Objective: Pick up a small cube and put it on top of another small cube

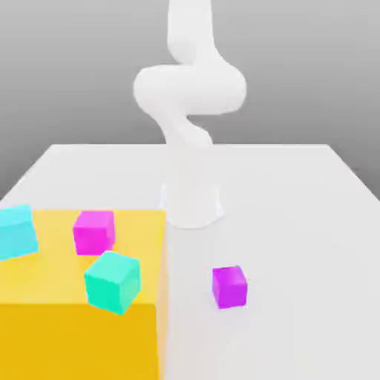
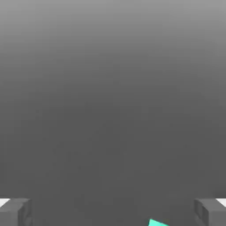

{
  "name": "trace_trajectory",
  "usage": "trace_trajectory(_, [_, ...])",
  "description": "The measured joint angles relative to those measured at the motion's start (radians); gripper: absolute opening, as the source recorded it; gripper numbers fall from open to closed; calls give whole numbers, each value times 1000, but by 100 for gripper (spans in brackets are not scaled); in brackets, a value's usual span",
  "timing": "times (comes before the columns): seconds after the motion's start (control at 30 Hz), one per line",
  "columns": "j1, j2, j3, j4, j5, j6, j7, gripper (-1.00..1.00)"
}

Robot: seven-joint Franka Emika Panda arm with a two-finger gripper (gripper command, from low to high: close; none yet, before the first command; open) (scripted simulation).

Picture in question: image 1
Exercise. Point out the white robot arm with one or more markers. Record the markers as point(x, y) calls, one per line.
point(190, 89)

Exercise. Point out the small purple cube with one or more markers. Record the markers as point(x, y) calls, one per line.
point(229, 287)

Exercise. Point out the large yellow box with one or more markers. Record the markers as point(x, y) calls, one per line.
point(59, 335)

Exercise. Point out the small cyan cube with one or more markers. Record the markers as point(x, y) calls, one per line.
point(16, 234)

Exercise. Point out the small magenta cube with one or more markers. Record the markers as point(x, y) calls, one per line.
point(93, 234)

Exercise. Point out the small teal cube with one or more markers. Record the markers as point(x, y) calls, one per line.
point(112, 282)

